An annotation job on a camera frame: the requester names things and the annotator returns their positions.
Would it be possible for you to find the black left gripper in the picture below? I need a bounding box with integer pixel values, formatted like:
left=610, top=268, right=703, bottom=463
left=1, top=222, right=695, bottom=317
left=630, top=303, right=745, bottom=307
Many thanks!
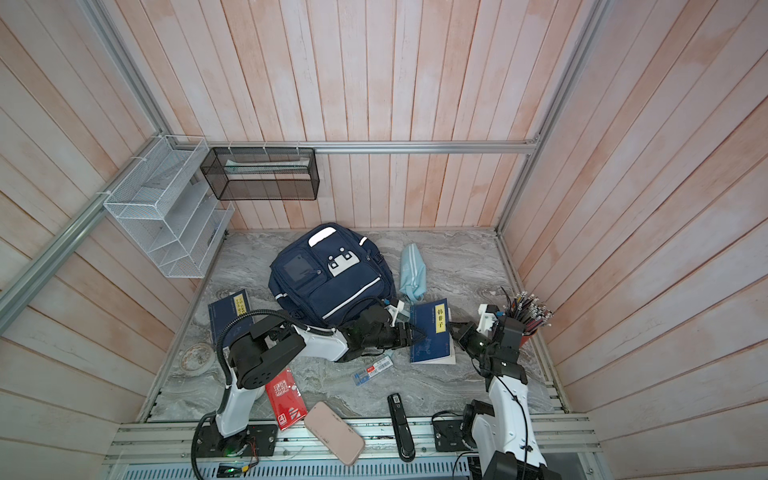
left=364, top=321, right=428, bottom=350

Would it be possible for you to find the blue book with yellow label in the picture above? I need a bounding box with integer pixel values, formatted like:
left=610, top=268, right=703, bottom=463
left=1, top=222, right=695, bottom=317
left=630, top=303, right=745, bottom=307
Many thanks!
left=410, top=299, right=456, bottom=365

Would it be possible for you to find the navy blue backpack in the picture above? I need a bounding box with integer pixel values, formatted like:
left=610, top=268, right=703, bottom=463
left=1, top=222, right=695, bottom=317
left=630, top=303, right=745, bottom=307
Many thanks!
left=268, top=223, right=396, bottom=328

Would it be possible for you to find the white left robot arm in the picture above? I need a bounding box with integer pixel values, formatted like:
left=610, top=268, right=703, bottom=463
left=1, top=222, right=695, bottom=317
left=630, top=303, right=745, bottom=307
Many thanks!
left=212, top=305, right=427, bottom=439

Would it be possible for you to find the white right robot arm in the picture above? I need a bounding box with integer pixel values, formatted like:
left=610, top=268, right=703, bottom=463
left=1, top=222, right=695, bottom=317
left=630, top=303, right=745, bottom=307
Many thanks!
left=451, top=315, right=561, bottom=479

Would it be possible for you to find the light blue pencil pouch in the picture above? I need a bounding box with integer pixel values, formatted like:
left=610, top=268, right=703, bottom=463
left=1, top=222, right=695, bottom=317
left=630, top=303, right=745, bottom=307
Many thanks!
left=399, top=243, right=427, bottom=303

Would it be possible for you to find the red pencil holder with pencils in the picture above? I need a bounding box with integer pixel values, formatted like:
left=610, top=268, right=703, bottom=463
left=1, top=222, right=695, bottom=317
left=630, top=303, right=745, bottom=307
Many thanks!
left=505, top=291, right=553, bottom=345

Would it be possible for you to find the black stapler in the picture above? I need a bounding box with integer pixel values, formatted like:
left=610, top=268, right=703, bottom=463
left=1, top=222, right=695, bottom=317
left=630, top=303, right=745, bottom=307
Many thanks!
left=387, top=393, right=416, bottom=463

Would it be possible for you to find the pink pencil case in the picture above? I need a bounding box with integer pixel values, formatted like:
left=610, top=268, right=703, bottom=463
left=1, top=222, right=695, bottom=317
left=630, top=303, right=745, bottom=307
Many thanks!
left=304, top=402, right=365, bottom=466

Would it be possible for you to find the red booklet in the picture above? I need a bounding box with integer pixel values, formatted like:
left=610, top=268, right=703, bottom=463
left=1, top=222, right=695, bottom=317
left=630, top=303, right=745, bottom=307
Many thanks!
left=265, top=368, right=308, bottom=431

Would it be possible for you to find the clear tape roll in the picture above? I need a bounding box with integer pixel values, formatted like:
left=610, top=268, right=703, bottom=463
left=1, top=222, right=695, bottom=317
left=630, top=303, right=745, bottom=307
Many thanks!
left=179, top=343, right=216, bottom=376

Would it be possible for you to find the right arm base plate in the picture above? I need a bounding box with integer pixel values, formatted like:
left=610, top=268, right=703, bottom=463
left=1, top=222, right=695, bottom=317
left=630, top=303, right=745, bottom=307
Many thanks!
left=431, top=417, right=473, bottom=453

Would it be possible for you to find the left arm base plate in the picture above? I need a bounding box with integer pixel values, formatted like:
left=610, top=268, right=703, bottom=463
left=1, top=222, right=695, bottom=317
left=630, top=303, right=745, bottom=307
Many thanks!
left=192, top=424, right=279, bottom=459

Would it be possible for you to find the black corrugated cable hose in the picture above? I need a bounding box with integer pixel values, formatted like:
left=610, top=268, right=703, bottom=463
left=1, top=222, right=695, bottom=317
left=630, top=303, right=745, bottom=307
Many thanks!
left=190, top=308, right=313, bottom=480

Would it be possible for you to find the black mesh wall basket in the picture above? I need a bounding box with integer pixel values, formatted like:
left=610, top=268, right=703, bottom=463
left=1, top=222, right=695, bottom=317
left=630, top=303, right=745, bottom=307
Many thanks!
left=201, top=146, right=320, bottom=201

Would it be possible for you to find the white wire mesh shelf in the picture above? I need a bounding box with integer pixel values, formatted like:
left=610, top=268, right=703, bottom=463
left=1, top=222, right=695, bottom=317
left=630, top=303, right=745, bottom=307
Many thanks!
left=104, top=135, right=235, bottom=279

